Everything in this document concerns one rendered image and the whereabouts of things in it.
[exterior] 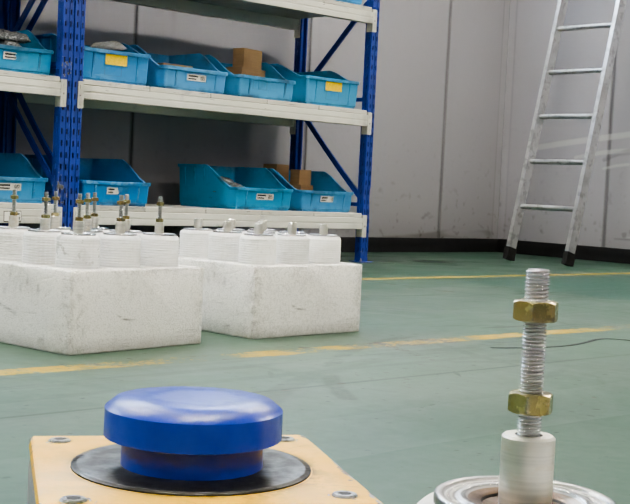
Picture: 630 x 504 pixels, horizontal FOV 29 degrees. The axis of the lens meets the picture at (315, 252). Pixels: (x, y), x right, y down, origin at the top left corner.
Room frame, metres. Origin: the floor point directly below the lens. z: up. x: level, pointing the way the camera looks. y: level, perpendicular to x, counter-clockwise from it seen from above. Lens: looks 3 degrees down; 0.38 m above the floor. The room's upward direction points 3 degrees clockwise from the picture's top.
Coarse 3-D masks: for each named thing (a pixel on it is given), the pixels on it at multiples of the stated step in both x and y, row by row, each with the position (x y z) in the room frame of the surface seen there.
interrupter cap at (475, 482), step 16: (464, 480) 0.53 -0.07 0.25; (480, 480) 0.53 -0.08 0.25; (496, 480) 0.54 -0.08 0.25; (448, 496) 0.50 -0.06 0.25; (464, 496) 0.50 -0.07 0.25; (480, 496) 0.51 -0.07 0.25; (496, 496) 0.52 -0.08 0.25; (560, 496) 0.52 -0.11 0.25; (576, 496) 0.51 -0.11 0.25; (592, 496) 0.52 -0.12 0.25
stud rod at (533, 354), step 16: (528, 272) 0.50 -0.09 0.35; (544, 272) 0.50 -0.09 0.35; (528, 288) 0.50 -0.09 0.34; (544, 288) 0.50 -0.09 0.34; (528, 336) 0.50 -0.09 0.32; (544, 336) 0.50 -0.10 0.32; (528, 352) 0.50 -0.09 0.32; (528, 368) 0.50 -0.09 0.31; (544, 368) 0.50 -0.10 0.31; (528, 384) 0.50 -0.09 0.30; (528, 416) 0.50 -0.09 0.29; (528, 432) 0.50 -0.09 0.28
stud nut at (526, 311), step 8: (520, 304) 0.50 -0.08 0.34; (528, 304) 0.50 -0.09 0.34; (536, 304) 0.50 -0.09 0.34; (544, 304) 0.50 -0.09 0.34; (552, 304) 0.50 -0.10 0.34; (520, 312) 0.50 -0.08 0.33; (528, 312) 0.50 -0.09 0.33; (536, 312) 0.50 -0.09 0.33; (544, 312) 0.50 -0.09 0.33; (552, 312) 0.50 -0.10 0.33; (520, 320) 0.50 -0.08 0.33; (528, 320) 0.50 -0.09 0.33; (536, 320) 0.50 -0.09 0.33; (544, 320) 0.50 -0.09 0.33; (552, 320) 0.50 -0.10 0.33
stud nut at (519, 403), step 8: (512, 392) 0.50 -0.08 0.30; (520, 392) 0.51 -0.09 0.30; (544, 392) 0.51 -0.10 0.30; (512, 400) 0.50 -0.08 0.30; (520, 400) 0.50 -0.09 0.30; (528, 400) 0.50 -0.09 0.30; (536, 400) 0.50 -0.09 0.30; (544, 400) 0.50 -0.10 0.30; (552, 400) 0.51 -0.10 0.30; (512, 408) 0.50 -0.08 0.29; (520, 408) 0.50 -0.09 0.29; (528, 408) 0.50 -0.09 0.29; (536, 408) 0.50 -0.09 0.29; (544, 408) 0.50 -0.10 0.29; (552, 408) 0.51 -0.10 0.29
